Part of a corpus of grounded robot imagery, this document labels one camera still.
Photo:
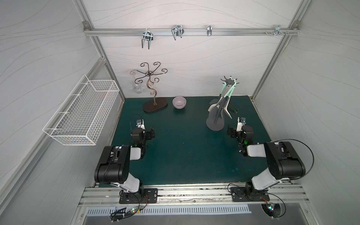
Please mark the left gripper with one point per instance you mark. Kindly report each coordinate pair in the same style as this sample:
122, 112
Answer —
150, 133

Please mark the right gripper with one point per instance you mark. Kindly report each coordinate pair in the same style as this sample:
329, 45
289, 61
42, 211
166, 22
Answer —
231, 132

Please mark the grey spatula green handle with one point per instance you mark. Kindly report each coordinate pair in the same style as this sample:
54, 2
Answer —
223, 104

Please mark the cream spatula grey handle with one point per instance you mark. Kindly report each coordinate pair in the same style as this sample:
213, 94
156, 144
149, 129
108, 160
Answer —
215, 102

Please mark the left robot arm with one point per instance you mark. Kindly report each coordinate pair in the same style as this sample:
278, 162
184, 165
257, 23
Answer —
114, 163

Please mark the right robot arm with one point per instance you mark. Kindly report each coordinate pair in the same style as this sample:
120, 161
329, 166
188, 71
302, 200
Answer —
283, 162

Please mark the grey utensil rack stand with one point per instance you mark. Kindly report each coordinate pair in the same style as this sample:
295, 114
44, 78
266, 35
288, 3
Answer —
216, 122

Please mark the black tongs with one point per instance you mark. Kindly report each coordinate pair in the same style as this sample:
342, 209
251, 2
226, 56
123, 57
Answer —
232, 108

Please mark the green table mat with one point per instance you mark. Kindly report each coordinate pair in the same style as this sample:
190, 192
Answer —
184, 149

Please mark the pink bowl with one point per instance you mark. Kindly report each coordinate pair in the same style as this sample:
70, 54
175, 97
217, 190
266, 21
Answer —
179, 102

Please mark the white vent strip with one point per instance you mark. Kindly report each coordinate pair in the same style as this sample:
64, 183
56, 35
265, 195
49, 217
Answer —
156, 210

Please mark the metal double hook left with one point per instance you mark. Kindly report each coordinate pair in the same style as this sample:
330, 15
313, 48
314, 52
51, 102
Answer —
147, 37

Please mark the metal double hook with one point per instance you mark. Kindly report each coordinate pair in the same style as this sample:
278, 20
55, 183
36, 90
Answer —
147, 37
177, 31

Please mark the small metal hook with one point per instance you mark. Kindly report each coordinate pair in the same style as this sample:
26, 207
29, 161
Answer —
209, 30

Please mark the metal double hook middle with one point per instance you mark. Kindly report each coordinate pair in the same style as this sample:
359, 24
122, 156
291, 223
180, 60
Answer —
177, 31

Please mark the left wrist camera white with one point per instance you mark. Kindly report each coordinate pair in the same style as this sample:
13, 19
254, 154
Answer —
140, 124

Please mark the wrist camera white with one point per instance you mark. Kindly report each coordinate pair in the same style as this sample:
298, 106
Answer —
241, 121
140, 124

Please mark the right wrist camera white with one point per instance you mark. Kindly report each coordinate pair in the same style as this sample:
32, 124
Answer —
241, 121

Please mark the brown wire mug tree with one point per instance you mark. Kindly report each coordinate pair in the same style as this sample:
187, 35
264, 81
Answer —
156, 103

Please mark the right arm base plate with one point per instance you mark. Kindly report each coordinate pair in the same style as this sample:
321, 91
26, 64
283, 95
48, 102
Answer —
244, 194

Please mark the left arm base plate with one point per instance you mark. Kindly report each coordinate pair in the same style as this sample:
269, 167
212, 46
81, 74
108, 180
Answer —
143, 196

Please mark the white wire basket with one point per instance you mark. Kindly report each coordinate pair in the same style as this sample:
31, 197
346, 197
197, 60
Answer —
82, 116

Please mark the aluminium front rail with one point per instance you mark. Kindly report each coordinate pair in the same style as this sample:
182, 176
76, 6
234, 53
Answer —
193, 194

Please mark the aluminium rail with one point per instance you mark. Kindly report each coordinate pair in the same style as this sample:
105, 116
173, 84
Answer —
196, 32
193, 194

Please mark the metal bracket hook right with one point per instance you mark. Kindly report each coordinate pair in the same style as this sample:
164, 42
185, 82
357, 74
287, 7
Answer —
277, 32

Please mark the aluminium top rail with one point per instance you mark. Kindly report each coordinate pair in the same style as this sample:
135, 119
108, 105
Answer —
196, 32

